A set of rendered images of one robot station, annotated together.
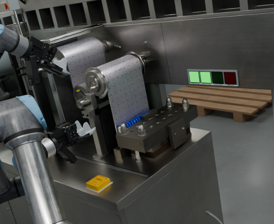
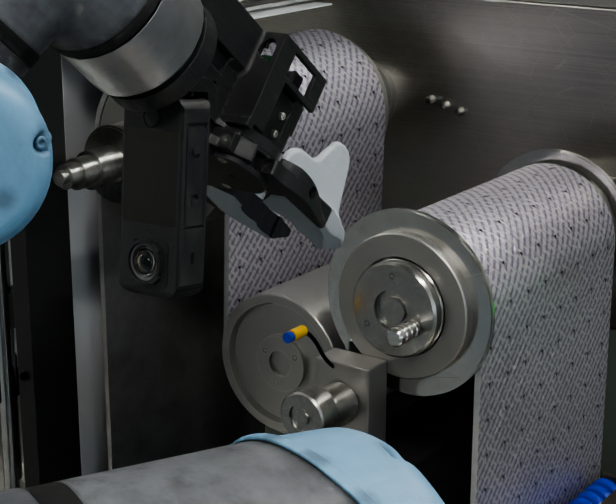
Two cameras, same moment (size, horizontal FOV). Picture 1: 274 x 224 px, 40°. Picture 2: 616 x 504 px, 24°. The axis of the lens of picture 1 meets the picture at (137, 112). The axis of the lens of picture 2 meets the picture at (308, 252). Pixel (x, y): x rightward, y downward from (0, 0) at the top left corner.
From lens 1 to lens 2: 0.75 m
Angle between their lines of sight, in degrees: 10
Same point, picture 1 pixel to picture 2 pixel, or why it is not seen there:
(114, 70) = (516, 246)
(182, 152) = not seen: outside the picture
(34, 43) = (216, 25)
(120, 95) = (521, 389)
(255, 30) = not seen: outside the picture
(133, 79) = (579, 305)
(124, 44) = (498, 101)
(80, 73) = not seen: hidden behind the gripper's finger
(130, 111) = (536, 482)
